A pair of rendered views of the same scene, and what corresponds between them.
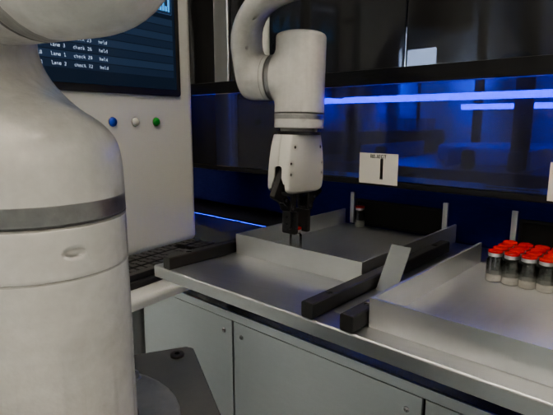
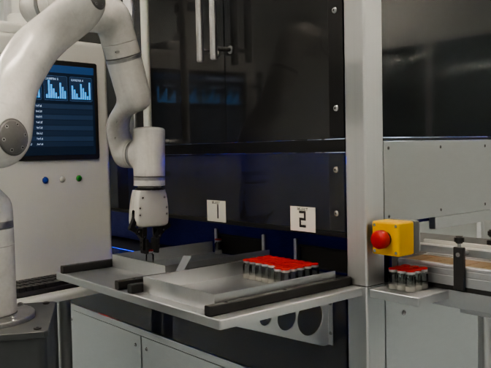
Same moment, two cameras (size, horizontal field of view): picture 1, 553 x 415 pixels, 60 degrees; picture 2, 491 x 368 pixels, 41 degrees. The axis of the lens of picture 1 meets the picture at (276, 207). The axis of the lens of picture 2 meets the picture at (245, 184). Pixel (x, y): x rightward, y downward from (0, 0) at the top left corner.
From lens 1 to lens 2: 105 cm
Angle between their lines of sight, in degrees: 11
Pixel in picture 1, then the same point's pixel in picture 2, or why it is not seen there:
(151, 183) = (74, 223)
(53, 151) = not seen: outside the picture
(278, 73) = (133, 152)
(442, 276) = (212, 274)
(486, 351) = (176, 294)
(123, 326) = (9, 270)
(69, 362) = not seen: outside the picture
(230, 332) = (139, 345)
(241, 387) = not seen: outside the picture
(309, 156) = (154, 204)
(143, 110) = (69, 171)
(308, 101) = (149, 170)
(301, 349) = (182, 352)
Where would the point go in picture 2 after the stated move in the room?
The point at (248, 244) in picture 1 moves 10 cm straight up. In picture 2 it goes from (118, 261) to (117, 223)
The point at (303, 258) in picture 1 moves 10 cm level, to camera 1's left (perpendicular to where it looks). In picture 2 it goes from (142, 266) to (104, 266)
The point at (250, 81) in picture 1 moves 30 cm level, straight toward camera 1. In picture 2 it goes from (118, 157) to (82, 158)
